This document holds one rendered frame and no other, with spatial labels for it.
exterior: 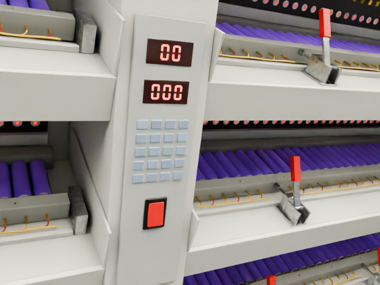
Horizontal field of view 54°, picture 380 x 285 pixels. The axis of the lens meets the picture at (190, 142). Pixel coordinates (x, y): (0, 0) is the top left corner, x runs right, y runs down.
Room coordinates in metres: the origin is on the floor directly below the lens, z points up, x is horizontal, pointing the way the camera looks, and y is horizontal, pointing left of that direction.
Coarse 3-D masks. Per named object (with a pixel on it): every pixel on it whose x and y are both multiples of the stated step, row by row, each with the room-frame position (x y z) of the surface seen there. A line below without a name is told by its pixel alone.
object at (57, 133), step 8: (56, 0) 0.49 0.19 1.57; (64, 0) 0.50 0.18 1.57; (56, 8) 0.49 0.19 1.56; (64, 8) 0.50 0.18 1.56; (232, 16) 0.63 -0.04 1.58; (48, 128) 0.49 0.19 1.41; (56, 128) 0.49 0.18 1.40; (64, 128) 0.50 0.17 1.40; (48, 136) 0.49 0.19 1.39; (56, 136) 0.49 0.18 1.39; (64, 136) 0.50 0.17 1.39; (312, 136) 0.74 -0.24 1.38; (320, 136) 0.75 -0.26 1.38; (48, 144) 0.49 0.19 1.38; (56, 144) 0.49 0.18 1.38; (64, 144) 0.50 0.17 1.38; (56, 152) 0.49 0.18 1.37; (64, 152) 0.50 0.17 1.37
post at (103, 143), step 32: (128, 0) 0.33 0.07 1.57; (160, 0) 0.35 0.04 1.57; (192, 0) 0.36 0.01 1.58; (128, 32) 0.33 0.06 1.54; (128, 64) 0.33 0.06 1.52; (128, 96) 0.34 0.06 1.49; (96, 128) 0.38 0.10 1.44; (96, 160) 0.37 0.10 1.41; (192, 160) 0.37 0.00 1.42; (192, 192) 0.37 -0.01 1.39
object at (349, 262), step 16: (352, 240) 0.72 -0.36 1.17; (368, 240) 0.73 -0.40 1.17; (288, 256) 0.62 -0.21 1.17; (304, 256) 0.64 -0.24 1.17; (320, 256) 0.65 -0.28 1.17; (336, 256) 0.66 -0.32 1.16; (352, 256) 0.66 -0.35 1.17; (368, 256) 0.68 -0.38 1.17; (208, 272) 0.55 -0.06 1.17; (224, 272) 0.55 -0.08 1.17; (240, 272) 0.56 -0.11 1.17; (256, 272) 0.57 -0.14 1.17; (272, 272) 0.58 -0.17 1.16; (288, 272) 0.59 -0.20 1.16; (304, 272) 0.59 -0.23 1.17; (320, 272) 0.60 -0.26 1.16; (336, 272) 0.62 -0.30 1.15; (352, 272) 0.64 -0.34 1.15; (368, 272) 0.64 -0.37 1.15
